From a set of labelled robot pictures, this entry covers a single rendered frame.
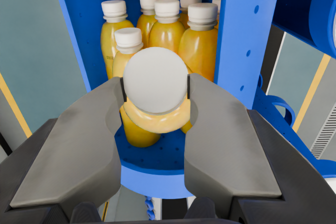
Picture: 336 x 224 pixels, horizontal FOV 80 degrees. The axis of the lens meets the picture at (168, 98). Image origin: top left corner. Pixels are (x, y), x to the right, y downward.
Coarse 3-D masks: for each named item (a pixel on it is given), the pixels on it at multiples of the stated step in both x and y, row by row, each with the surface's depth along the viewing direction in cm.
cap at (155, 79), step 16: (160, 48) 12; (128, 64) 12; (144, 64) 12; (160, 64) 12; (176, 64) 12; (128, 80) 12; (144, 80) 12; (160, 80) 12; (176, 80) 12; (128, 96) 12; (144, 96) 12; (160, 96) 12; (176, 96) 12
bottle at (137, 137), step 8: (120, 48) 29; (128, 48) 29; (136, 48) 29; (120, 56) 30; (128, 56) 29; (112, 64) 31; (120, 64) 30; (112, 72) 32; (120, 72) 30; (120, 112) 36; (128, 120) 35; (128, 128) 36; (136, 128) 35; (128, 136) 37; (136, 136) 36; (144, 136) 36; (152, 136) 37; (136, 144) 38; (144, 144) 37; (152, 144) 38
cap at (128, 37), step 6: (120, 30) 30; (126, 30) 30; (132, 30) 29; (138, 30) 29; (120, 36) 28; (126, 36) 28; (132, 36) 28; (138, 36) 29; (120, 42) 29; (126, 42) 28; (132, 42) 29; (138, 42) 29
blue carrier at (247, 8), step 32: (64, 0) 27; (96, 0) 35; (128, 0) 39; (224, 0) 17; (256, 0) 18; (96, 32) 36; (224, 32) 18; (256, 32) 20; (96, 64) 37; (224, 64) 20; (256, 64) 24; (128, 160) 37; (160, 160) 36; (160, 192) 30
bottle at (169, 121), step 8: (192, 72) 17; (184, 96) 14; (128, 104) 15; (184, 104) 15; (128, 112) 16; (136, 112) 15; (144, 112) 14; (152, 112) 14; (160, 112) 14; (168, 112) 14; (176, 112) 15; (184, 112) 15; (136, 120) 16; (144, 120) 15; (152, 120) 15; (160, 120) 15; (168, 120) 15; (176, 120) 15; (184, 120) 16; (144, 128) 17; (152, 128) 16; (160, 128) 16; (168, 128) 16; (176, 128) 17
